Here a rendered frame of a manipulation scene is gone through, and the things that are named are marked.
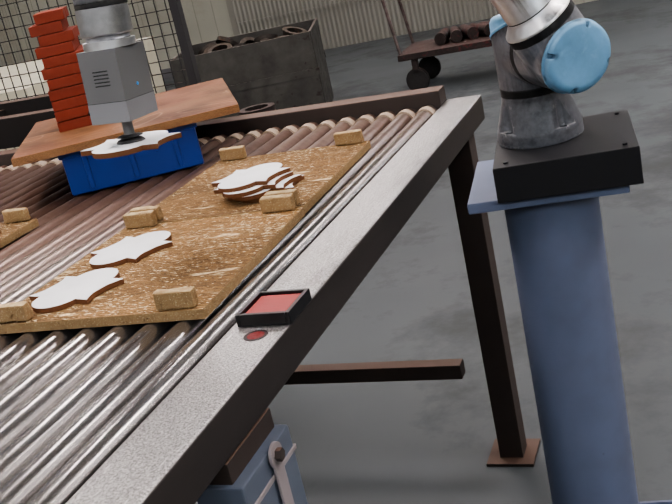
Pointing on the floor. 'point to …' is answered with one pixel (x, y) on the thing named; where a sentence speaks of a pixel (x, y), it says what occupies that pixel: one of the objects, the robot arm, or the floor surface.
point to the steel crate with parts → (267, 66)
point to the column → (569, 339)
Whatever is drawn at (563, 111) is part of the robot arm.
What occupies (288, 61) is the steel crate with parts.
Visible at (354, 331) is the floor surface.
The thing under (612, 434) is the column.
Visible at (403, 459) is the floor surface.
